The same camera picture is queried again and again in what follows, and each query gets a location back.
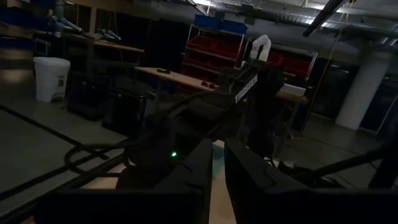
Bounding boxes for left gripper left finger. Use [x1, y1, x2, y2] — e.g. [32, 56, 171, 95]
[136, 139, 214, 224]

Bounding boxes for green translucent plastic tray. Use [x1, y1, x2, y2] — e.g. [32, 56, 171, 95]
[212, 144, 226, 178]

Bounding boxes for blue storage bins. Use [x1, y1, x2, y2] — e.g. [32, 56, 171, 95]
[193, 14, 249, 35]

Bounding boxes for wooden workbench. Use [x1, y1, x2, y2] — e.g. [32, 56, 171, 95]
[135, 65, 218, 94]
[275, 89, 310, 106]

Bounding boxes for white trash bin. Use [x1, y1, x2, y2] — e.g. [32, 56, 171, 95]
[32, 56, 72, 103]

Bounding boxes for wooden shelving unit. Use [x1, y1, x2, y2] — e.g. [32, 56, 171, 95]
[0, 0, 146, 103]

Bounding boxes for white round column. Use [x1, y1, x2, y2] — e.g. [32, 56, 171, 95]
[335, 49, 392, 131]

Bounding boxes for rack with red bins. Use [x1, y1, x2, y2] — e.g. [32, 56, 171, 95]
[267, 43, 318, 82]
[182, 23, 249, 91]

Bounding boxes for black equipment box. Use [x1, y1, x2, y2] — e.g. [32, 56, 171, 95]
[102, 90, 147, 138]
[67, 77, 106, 121]

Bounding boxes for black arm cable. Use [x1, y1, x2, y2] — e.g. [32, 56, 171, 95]
[63, 90, 218, 179]

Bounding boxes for black aluminium table frame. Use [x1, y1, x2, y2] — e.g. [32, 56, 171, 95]
[292, 124, 398, 189]

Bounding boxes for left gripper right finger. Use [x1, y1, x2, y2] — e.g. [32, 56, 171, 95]
[224, 141, 321, 224]

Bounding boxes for white box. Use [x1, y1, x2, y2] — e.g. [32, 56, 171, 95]
[279, 83, 307, 97]

